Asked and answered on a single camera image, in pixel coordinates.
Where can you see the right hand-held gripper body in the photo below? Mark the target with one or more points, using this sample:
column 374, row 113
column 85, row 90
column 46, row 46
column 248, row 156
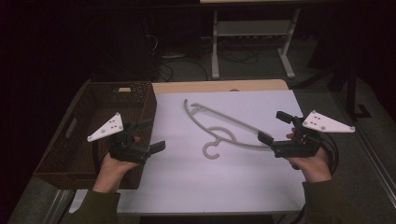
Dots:
column 303, row 143

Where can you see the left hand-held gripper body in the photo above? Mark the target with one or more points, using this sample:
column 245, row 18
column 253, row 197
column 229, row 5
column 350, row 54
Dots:
column 127, row 146

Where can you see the grey plastic clothes hanger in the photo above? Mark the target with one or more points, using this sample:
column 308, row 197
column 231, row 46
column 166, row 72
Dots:
column 224, row 117

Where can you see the brown woven basket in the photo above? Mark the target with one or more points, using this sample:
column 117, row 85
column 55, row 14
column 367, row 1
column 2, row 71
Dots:
column 90, row 105

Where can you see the person's right hand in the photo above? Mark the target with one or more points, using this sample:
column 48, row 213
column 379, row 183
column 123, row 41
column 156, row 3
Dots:
column 314, row 168

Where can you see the person's left hand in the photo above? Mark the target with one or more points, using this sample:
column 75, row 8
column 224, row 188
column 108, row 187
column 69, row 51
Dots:
column 109, row 174

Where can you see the white table mat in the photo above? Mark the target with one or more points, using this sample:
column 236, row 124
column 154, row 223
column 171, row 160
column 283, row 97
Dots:
column 218, row 183

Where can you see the black metal stand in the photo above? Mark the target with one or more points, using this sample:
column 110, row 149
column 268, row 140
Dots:
column 351, row 93

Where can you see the metal table rail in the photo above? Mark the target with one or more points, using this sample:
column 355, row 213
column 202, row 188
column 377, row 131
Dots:
column 60, row 205
column 378, row 168

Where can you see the white metal desk frame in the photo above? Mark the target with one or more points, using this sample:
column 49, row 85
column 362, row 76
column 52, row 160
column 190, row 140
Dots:
column 214, row 46

